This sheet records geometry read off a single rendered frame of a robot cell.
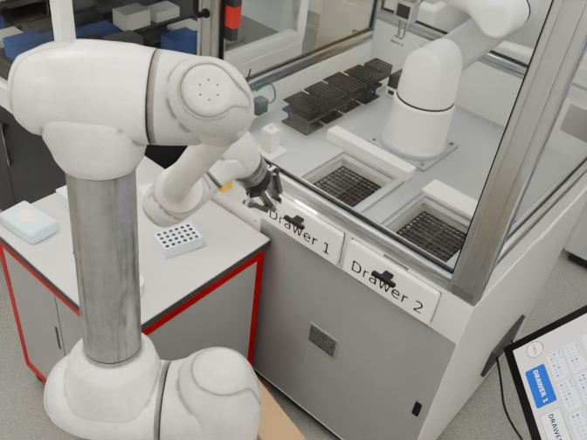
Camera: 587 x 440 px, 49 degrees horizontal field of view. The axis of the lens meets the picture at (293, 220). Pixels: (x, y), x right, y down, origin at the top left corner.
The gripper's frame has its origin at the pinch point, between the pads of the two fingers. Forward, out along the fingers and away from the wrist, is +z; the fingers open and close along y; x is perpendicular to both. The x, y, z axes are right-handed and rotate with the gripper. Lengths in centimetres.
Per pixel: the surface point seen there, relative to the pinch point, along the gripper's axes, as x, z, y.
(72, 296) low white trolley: 30, -6, -51
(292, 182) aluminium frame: 5.7, 9.2, 10.1
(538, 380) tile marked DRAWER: -77, -1, -2
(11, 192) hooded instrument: 144, 59, -46
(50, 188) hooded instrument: 110, 42, -34
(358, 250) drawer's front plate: -21.1, 14.2, 4.2
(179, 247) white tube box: 23.5, 10.2, -23.7
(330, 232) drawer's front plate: -11.2, 14.0, 4.5
